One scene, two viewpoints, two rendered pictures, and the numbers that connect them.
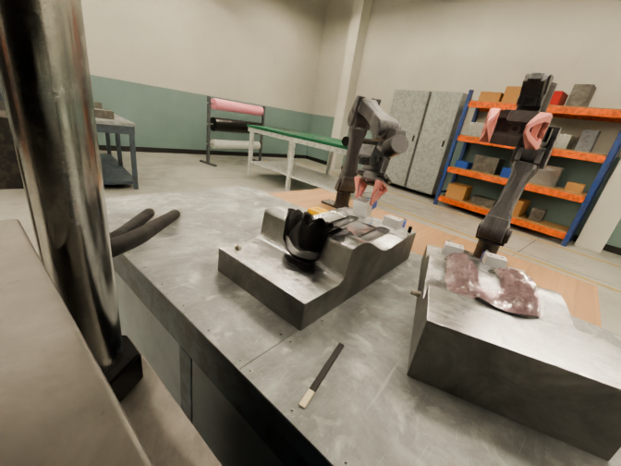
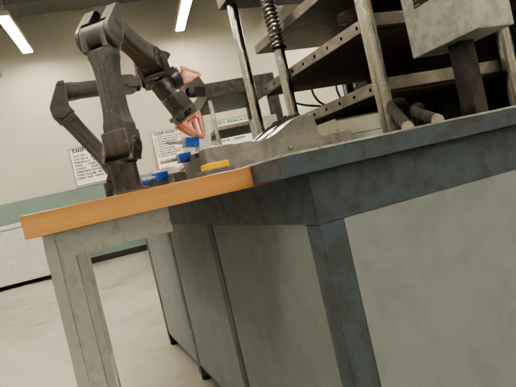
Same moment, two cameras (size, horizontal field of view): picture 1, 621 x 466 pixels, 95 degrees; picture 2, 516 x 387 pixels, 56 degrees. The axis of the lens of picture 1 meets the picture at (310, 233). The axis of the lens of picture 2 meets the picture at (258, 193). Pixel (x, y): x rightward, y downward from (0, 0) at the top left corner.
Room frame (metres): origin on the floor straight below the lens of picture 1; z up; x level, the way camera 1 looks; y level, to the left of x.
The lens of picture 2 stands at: (2.09, 0.70, 0.77)
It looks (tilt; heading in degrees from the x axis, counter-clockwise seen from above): 2 degrees down; 211
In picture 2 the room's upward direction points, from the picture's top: 13 degrees counter-clockwise
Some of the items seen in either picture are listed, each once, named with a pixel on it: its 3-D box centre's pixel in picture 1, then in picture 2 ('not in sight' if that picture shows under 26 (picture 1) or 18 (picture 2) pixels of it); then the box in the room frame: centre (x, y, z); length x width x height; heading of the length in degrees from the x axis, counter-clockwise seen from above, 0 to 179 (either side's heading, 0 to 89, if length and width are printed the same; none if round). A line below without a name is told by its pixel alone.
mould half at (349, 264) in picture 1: (331, 240); (266, 147); (0.69, -0.06, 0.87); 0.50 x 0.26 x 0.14; 143
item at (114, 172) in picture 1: (91, 139); not in sight; (3.90, 3.16, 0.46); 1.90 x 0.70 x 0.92; 44
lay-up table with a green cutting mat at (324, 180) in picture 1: (310, 160); not in sight; (4.99, 0.18, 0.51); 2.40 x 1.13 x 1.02; 48
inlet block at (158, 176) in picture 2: (450, 248); (157, 176); (0.81, -0.43, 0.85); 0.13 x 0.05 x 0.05; 160
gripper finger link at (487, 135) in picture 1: (500, 126); (187, 76); (0.63, -0.34, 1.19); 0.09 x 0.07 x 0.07; 140
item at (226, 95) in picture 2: not in sight; (247, 162); (-3.57, -2.70, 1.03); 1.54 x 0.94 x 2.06; 44
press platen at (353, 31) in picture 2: not in sight; (365, 55); (-0.41, 0.03, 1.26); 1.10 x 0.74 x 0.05; 53
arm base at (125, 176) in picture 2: (342, 199); (126, 179); (1.27, -0.12, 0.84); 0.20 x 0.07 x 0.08; 50
